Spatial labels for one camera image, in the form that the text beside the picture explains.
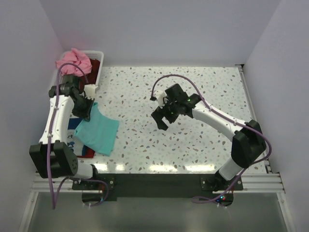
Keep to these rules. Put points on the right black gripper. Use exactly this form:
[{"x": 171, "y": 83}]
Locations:
[{"x": 158, "y": 114}]

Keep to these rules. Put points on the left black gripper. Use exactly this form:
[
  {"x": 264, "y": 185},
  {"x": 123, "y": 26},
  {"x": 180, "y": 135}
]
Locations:
[{"x": 85, "y": 114}]

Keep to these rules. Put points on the teal t shirt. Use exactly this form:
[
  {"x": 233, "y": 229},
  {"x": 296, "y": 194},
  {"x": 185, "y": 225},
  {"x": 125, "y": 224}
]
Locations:
[{"x": 99, "y": 133}]

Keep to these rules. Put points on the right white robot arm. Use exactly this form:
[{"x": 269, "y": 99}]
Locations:
[{"x": 246, "y": 137}]

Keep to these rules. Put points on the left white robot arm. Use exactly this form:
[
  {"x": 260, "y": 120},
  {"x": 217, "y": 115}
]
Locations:
[{"x": 52, "y": 156}]

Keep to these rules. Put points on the folded blue printed t shirt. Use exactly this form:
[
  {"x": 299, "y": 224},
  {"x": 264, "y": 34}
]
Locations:
[{"x": 73, "y": 142}]

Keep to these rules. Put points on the folded red t shirt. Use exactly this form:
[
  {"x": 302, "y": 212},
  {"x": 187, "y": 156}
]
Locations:
[{"x": 87, "y": 153}]

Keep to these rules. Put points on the dark red t shirt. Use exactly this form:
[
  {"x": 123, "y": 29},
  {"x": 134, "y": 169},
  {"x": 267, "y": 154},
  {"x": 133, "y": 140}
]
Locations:
[{"x": 92, "y": 77}]

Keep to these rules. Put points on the pink t shirt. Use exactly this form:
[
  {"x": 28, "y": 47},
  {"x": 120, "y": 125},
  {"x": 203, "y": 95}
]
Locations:
[{"x": 80, "y": 63}]

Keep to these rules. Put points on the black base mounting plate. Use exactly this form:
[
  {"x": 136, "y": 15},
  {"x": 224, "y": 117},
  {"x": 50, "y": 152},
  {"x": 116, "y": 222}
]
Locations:
[{"x": 111, "y": 187}]

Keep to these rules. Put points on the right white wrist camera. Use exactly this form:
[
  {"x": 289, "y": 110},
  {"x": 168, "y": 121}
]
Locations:
[{"x": 158, "y": 96}]

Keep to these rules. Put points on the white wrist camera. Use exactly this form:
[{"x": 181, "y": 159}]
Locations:
[
  {"x": 158, "y": 96},
  {"x": 90, "y": 91}
]

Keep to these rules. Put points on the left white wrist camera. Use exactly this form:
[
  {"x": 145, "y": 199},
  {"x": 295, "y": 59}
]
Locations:
[{"x": 90, "y": 91}]

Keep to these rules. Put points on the aluminium frame rail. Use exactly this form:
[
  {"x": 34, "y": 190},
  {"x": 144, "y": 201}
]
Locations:
[{"x": 187, "y": 147}]

